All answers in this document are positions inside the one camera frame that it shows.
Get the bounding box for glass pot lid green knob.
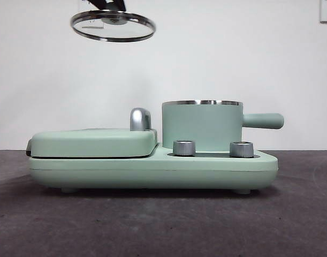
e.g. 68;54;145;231
70;0;156;43

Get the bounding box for mint green grill cover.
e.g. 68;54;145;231
26;128;158;158

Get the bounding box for silver control knob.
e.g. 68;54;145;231
229;141;254;158
173;140;196;156

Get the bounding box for mint green breakfast machine base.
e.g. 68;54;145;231
28;143;279;194

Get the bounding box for chrome grill cover handle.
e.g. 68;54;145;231
130;107;153;132

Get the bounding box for mint green pot with handle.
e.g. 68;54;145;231
161;99;285;150

